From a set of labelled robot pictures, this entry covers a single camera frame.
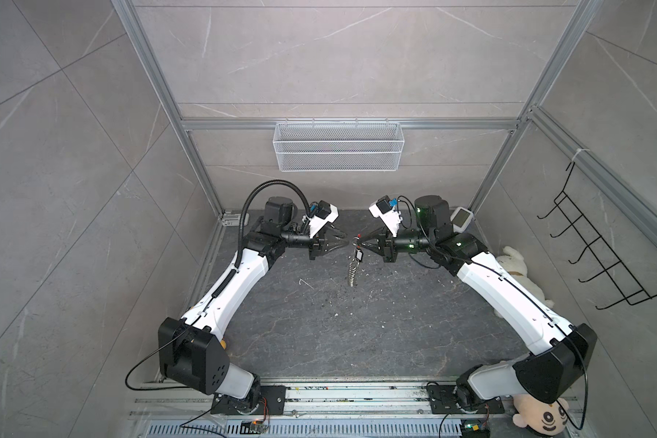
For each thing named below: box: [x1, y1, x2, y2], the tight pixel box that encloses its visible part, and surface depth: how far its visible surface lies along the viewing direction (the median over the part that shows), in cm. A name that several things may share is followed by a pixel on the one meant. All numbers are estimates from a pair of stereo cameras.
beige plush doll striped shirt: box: [512, 393, 570, 438], surface depth 66 cm
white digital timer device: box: [449, 206, 474, 233], surface depth 113 cm
